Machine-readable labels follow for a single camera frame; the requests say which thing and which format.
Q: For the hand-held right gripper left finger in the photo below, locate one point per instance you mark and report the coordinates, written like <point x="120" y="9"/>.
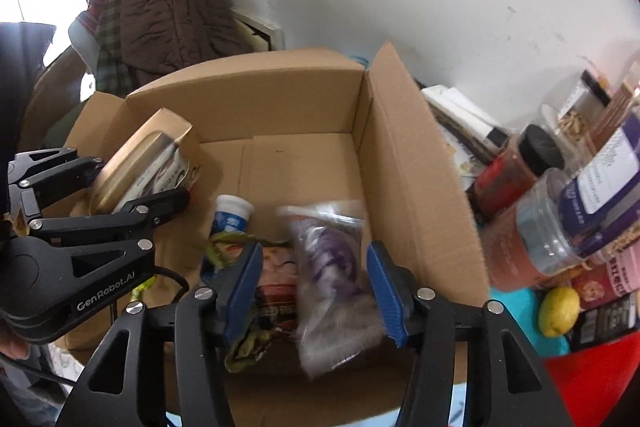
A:
<point x="245" y="292"/>

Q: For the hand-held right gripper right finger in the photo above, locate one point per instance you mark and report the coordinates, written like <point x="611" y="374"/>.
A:
<point x="385" y="297"/>

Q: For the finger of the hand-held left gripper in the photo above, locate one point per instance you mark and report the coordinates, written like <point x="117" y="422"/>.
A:
<point x="145" y="209"/>
<point x="55" y="172"/>

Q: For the green brown snack packet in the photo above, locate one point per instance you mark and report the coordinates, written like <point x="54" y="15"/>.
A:
<point x="277" y="277"/>

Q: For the silver purple snack packet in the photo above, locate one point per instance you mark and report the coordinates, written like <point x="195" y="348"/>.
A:
<point x="330" y="267"/>

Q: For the gold window snack box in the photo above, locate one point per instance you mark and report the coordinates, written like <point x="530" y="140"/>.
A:
<point x="150" y="142"/>

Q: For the brown cardboard box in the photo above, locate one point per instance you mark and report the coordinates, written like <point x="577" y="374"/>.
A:
<point x="280" y="107"/>

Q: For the person's left hand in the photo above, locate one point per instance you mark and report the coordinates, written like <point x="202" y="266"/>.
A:
<point x="12" y="347"/>

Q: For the blue and white tube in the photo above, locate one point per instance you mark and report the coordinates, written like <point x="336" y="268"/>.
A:
<point x="232" y="214"/>

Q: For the small yellow-green candy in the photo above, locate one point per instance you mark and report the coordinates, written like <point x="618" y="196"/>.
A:
<point x="143" y="289"/>

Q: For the green plaid cloth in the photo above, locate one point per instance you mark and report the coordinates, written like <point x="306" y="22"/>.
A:
<point x="112" y="52"/>

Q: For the teal table cover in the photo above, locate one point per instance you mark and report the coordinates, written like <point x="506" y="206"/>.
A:
<point x="520" y="322"/>

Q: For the large red spice jar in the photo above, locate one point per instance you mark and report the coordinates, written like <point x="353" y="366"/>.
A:
<point x="525" y="247"/>

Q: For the yellow-green fruit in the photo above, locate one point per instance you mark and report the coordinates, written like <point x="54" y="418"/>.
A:
<point x="557" y="312"/>

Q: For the small black cap spice bottle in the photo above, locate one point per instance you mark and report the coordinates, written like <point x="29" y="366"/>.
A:
<point x="510" y="177"/>

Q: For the brown quilted jacket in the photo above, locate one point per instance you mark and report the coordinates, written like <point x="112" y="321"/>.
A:
<point x="170" y="7"/>

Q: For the white papers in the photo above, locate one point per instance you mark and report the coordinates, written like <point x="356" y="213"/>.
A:
<point x="465" y="107"/>

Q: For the red plastic canister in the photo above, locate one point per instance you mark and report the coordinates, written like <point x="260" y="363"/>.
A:
<point x="600" y="387"/>

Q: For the clear jar blue label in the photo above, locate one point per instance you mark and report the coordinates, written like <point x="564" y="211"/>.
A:
<point x="600" y="197"/>

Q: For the clear jar of nuts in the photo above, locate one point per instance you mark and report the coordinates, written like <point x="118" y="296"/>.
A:
<point x="572" y="124"/>

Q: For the clear jar dark label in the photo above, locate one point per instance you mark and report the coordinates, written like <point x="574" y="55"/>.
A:
<point x="590" y="89"/>

